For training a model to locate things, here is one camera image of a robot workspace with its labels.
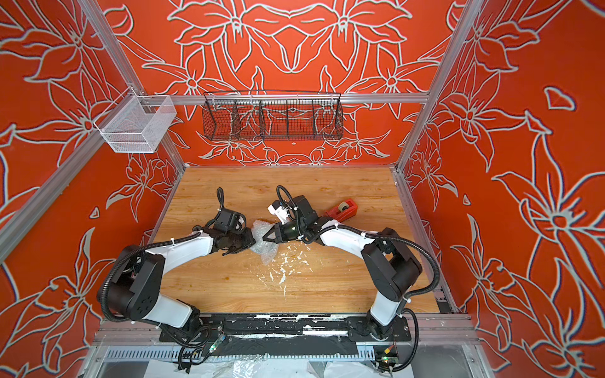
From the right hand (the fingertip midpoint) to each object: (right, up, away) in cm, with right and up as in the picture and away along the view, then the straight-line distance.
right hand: (263, 235), depth 79 cm
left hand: (-4, -4, +12) cm, 13 cm away
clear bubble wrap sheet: (0, -6, +4) cm, 7 cm away
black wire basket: (+1, +48, +19) cm, 52 cm away
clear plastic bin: (-53, +42, +13) cm, 69 cm away
